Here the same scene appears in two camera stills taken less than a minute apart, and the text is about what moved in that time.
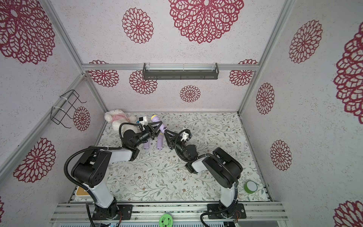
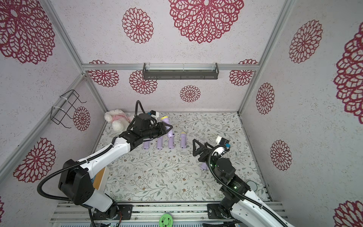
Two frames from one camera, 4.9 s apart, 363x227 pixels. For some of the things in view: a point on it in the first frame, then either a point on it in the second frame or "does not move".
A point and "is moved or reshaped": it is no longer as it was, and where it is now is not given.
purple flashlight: [146, 145] does not move
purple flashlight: [156, 118] is moved or reshaped
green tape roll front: [166, 220] does not move
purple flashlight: [159, 141] does not move
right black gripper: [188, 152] to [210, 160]
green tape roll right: [250, 187] does not move
